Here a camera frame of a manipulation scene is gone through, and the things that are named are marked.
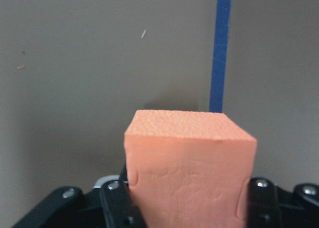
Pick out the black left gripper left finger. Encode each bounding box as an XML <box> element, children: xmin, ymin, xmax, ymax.
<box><xmin>99</xmin><ymin>165</ymin><xmax>147</xmax><ymax>228</ymax></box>

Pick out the orange foam block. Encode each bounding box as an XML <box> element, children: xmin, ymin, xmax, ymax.
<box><xmin>124</xmin><ymin>110</ymin><xmax>257</xmax><ymax>228</ymax></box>

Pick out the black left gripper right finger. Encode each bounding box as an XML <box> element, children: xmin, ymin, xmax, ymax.
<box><xmin>246</xmin><ymin>178</ymin><xmax>284</xmax><ymax>228</ymax></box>

